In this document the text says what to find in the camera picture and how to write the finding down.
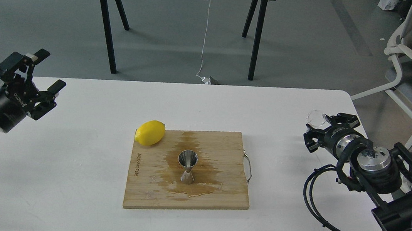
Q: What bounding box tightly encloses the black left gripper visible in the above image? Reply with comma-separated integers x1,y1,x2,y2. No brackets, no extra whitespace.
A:
0,49,66,133

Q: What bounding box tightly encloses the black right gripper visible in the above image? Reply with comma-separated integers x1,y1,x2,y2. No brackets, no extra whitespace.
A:
303,113,363,159

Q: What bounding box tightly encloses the small clear glass cup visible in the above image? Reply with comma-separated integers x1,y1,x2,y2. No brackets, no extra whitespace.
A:
306,109,330,129

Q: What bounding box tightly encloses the steel jigger measuring cup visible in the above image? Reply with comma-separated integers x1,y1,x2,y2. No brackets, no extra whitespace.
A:
178,150,199,185

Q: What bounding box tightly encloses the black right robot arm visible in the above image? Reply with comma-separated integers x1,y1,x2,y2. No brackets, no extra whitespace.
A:
302,110,412,231

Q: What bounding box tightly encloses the yellow lemon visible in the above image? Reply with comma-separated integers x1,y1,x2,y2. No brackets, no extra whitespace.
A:
134,120,166,146

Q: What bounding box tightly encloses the white office chair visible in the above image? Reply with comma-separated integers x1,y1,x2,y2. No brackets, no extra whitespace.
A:
346,0,412,151

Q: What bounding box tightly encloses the wooden cutting board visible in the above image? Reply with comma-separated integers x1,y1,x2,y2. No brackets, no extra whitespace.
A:
123,130,249,210

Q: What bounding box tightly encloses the white hanging cable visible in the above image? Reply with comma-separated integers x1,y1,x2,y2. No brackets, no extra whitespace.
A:
194,0,223,86

